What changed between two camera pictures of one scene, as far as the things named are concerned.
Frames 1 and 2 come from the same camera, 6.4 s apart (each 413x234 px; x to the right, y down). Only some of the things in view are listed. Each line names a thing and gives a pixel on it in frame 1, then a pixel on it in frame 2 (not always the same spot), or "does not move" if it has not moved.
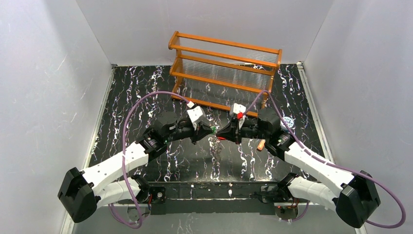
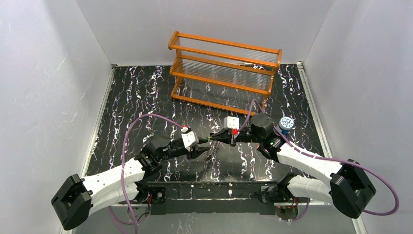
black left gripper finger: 203,130 → 202,140
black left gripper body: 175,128 → 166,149
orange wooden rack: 221,73 does not move
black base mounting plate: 238,198 does not move
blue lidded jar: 289,121 does not move
